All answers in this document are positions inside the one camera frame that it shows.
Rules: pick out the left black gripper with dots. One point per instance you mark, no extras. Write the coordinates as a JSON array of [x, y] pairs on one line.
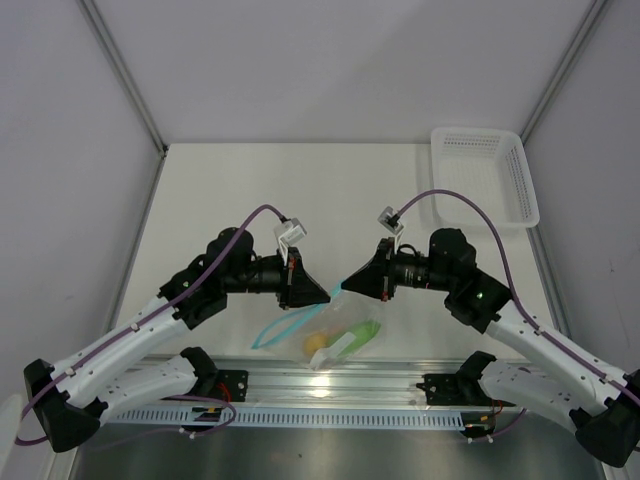
[[296, 287]]

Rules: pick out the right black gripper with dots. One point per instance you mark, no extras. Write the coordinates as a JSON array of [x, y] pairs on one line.
[[375, 278]]

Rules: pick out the clear zip top bag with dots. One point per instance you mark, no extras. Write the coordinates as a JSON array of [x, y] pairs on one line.
[[284, 337]]

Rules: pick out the green toy vegetable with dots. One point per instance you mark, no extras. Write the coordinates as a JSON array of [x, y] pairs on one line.
[[360, 334]]

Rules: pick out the yellow toy fruit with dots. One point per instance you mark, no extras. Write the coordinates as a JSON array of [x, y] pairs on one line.
[[314, 342]]

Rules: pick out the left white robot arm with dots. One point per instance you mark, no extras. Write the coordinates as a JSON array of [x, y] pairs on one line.
[[75, 397]]

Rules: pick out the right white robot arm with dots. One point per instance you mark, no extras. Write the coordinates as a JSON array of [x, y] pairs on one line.
[[597, 402]]

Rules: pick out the white plastic basket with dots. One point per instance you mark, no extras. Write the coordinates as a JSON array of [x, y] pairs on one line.
[[490, 168]]

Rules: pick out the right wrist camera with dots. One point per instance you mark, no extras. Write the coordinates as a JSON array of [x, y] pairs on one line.
[[390, 220]]

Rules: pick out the aluminium rail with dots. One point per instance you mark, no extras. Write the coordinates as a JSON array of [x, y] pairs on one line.
[[357, 384]]

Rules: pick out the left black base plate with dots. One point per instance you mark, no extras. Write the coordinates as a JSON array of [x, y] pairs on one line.
[[227, 385]]

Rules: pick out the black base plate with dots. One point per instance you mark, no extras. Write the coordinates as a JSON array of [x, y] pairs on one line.
[[444, 389], [227, 385]]

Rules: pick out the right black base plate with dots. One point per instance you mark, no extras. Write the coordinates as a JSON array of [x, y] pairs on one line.
[[444, 389]]

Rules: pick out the white slotted cable duct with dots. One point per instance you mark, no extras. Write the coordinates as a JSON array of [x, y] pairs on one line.
[[332, 418]]

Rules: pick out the right aluminium frame post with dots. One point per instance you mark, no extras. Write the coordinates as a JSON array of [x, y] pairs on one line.
[[569, 58]]

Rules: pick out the aluminium frame post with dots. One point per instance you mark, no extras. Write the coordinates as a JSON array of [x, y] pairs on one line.
[[569, 58], [118, 65]]

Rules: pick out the left aluminium frame post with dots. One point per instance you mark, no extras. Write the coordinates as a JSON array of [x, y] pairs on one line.
[[118, 65]]

